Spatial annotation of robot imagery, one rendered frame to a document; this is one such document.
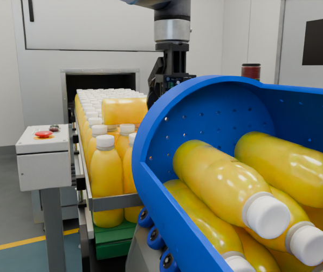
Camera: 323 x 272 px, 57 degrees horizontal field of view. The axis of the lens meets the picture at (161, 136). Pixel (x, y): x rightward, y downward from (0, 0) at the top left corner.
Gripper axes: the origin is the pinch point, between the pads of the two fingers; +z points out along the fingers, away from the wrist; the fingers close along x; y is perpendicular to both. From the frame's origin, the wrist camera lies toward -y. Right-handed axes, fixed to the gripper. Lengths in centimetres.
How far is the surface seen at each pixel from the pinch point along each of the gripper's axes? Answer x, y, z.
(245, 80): 4.5, 23.3, -13.3
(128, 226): -10.6, 3.6, 19.4
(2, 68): -107, -400, -15
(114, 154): -12.9, 1.9, 2.8
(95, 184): -17.2, 1.9, 9.2
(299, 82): 277, -275, 3
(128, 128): -7.3, -10.5, -0.1
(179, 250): -12.2, 40.0, 1.9
